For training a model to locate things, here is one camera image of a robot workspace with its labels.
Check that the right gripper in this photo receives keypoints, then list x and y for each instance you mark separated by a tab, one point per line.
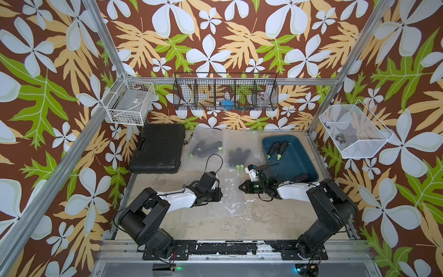
247	188

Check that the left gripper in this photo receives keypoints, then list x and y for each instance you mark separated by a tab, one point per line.
218	196

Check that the clear zip-top bag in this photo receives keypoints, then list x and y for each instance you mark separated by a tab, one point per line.
232	139
201	133

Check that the purple eggplant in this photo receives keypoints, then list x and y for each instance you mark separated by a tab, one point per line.
202	149
237	158

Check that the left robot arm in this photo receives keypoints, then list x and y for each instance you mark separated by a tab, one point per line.
142	218

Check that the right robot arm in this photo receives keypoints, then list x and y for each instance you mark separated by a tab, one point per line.
332	206

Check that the stack of clear bags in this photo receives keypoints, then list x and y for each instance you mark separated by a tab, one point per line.
232	202

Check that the teal plastic bin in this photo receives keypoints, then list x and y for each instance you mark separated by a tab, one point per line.
293	162

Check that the pile of eggplants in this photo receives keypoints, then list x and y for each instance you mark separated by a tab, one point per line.
279	148

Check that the black tool case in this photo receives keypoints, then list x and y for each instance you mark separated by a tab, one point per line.
159	150

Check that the white mesh basket right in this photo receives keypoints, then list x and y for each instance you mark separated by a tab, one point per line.
355	130

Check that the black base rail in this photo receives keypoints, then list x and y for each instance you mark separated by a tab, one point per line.
181	249

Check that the black wire basket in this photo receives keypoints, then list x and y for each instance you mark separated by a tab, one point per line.
225	91

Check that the white wire basket left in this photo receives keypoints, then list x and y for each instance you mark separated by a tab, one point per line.
128	101

